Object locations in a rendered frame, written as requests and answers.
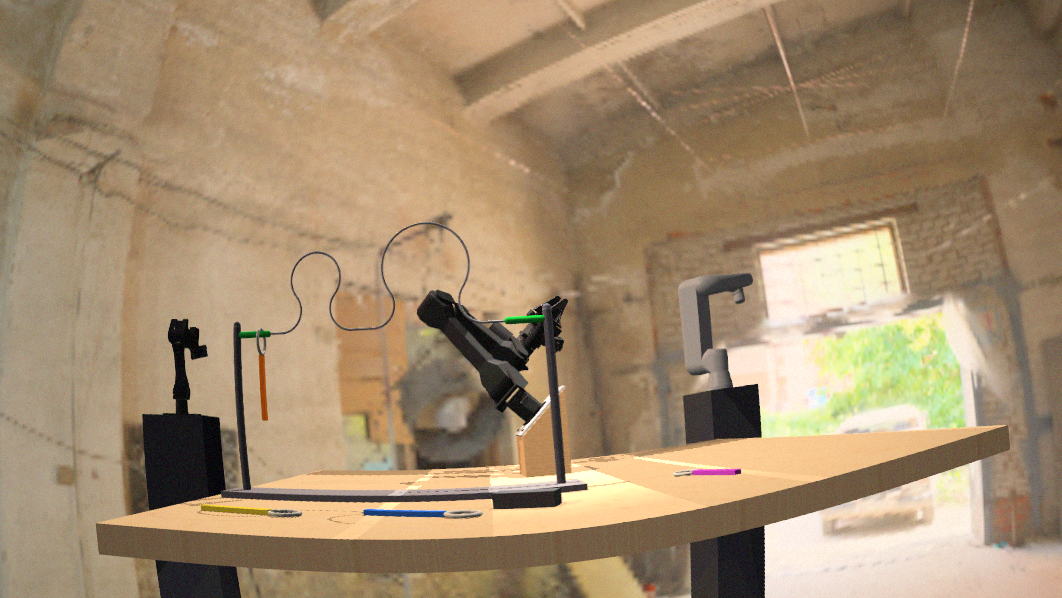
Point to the orange handle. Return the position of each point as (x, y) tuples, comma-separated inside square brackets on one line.
[(262, 374)]

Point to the blue handle with grey metal loop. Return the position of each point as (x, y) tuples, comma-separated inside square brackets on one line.
[(423, 513)]

